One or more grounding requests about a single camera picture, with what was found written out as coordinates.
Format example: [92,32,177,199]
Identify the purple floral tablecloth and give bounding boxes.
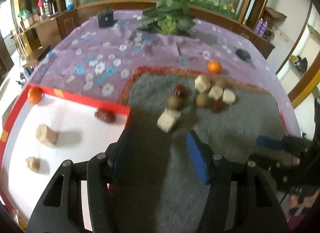
[29,11,300,136]

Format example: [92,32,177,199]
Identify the steel thermos flask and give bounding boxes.
[42,0,56,17]

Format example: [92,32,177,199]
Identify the red white gift box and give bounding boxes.
[1,84,131,222]

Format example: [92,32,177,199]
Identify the purple cans pair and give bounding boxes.
[254,18,268,37]

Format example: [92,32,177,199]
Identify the brown round fruit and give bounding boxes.
[168,96,183,110]
[215,79,228,89]
[195,94,209,108]

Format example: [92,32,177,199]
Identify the beige hexagonal cake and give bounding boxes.
[35,124,59,147]

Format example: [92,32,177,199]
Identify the dark red date left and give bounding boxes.
[174,84,187,98]

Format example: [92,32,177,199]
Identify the small far orange mandarin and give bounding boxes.
[207,61,222,74]

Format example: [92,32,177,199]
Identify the dark red dates cluster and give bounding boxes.
[211,100,225,113]

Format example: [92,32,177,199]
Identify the person right hand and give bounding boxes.
[287,190,319,221]

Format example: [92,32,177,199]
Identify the black cylindrical device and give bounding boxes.
[97,5,117,28]

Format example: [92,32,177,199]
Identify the beige cake block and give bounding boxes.
[208,85,223,101]
[195,75,210,94]
[222,89,236,105]
[157,108,181,133]
[25,156,40,173]

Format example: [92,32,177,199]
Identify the green leafy cabbage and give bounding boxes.
[138,0,195,35]

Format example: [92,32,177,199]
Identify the black car key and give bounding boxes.
[235,48,251,62]

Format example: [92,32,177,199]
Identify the beige cake block top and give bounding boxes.
[195,75,210,94]

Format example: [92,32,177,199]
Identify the brown round fruit top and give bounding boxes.
[215,79,228,89]

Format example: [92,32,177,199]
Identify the large orange mandarin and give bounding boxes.
[27,87,42,105]

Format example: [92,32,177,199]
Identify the grey felt mat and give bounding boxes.
[110,75,290,232]

